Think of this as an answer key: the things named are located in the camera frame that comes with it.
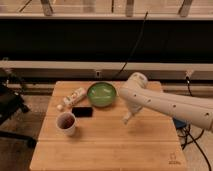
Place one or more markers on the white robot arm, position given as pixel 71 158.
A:
pixel 192 110

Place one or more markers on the green ceramic bowl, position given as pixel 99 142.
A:
pixel 101 94

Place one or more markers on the white tube with cap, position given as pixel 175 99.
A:
pixel 73 98

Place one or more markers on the black smartphone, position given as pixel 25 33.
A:
pixel 82 111

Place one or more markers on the blue power adapter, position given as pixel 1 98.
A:
pixel 179 124

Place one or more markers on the black office chair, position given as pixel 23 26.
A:
pixel 10 102

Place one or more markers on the white wall outlet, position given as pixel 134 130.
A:
pixel 98 74

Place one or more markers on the white plug on rail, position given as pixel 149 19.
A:
pixel 189 73

